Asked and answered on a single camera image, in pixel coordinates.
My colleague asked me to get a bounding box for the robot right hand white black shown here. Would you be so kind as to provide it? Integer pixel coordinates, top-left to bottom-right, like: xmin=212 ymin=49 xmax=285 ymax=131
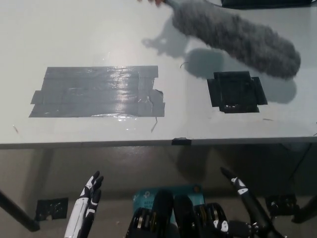
xmin=212 ymin=166 xmax=286 ymax=238

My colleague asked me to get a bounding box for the person's hand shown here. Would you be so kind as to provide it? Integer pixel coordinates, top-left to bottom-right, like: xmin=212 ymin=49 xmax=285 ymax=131
xmin=137 ymin=0 xmax=166 ymax=7

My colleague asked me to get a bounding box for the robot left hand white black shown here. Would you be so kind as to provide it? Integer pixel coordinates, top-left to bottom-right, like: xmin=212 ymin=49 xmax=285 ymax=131
xmin=63 ymin=170 xmax=105 ymax=238

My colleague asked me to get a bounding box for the grey fluffy duster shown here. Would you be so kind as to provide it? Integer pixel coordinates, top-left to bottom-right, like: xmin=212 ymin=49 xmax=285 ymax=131
xmin=164 ymin=0 xmax=302 ymax=80

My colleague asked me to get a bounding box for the robot torso black teal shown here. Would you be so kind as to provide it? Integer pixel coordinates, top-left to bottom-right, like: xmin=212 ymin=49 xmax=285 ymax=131
xmin=125 ymin=183 xmax=234 ymax=238

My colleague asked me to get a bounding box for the black table leg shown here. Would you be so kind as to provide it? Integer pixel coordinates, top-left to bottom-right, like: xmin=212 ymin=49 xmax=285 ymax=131
xmin=0 ymin=189 xmax=41 ymax=233

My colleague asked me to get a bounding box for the small black tape strip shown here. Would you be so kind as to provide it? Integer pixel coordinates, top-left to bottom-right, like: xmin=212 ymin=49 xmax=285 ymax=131
xmin=171 ymin=137 xmax=192 ymax=146

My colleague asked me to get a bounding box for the black tape square marker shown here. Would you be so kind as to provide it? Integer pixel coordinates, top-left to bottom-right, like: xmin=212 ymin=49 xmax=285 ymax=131
xmin=206 ymin=71 xmax=268 ymax=114

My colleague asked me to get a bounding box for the dark flat object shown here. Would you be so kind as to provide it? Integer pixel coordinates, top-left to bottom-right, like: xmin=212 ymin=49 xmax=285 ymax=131
xmin=221 ymin=0 xmax=317 ymax=10

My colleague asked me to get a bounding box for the black floor bracket left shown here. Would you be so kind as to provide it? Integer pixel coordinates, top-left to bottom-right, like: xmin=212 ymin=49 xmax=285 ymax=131
xmin=34 ymin=197 xmax=69 ymax=222

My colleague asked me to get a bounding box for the thin black cable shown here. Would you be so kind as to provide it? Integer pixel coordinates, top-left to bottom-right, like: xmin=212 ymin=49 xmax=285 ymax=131
xmin=288 ymin=143 xmax=313 ymax=179

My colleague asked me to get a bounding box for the grey duct tape patch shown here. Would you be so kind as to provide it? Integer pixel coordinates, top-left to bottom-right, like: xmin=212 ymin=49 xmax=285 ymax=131
xmin=28 ymin=65 xmax=166 ymax=119

